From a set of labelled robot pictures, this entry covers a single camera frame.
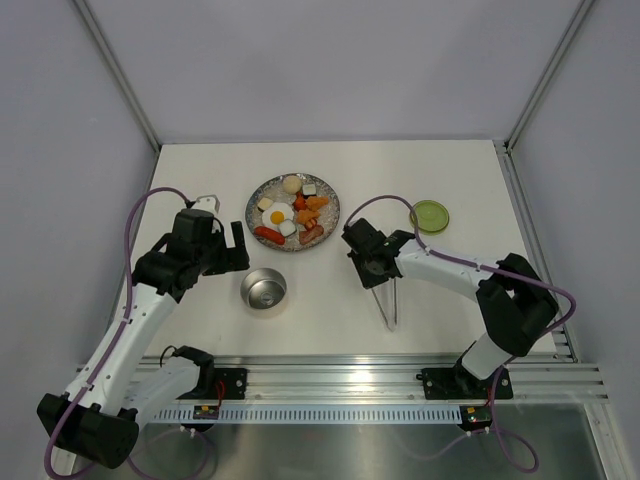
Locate stainless steel tongs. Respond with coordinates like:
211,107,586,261
372,279,399,332

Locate stainless steel bowl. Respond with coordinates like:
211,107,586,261
240,268,289,319

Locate orange fried nugget toy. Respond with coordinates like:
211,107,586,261
305,196,330,211

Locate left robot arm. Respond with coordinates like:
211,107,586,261
36,208,249,469

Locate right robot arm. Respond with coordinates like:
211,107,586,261
342,219,559,400

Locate fried egg toy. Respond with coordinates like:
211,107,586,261
262,202,295,230

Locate white rice cube toy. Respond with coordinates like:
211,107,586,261
278,220,297,237

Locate silver patterned plate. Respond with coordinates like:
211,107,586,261
245,173,341,253

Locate green round lid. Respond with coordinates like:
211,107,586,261
409,200,450,235

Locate bacon slice toy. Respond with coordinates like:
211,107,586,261
299,224,324,245

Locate beige round bun toy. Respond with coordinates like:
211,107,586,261
282,175,302,195

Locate orange fried shrimp toy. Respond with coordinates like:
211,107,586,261
296,209,320,225

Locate sushi roll toy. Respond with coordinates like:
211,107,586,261
302,183,317,198

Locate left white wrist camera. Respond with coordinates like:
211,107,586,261
191,194,220,216

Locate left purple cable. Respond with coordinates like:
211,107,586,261
42,187,221,475

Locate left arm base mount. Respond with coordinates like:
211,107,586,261
199,367,248,402

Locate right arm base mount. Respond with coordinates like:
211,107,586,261
415,367,514,401

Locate right aluminium frame post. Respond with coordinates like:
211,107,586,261
503,0,601,151

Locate aluminium frame post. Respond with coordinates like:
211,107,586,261
503,0,601,151
69,0,162,151

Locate white slotted cable duct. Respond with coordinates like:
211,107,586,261
152,405,462,425

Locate aluminium front rail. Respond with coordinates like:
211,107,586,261
215,355,609,404

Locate left aluminium frame post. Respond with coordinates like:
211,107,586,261
69,0,162,151

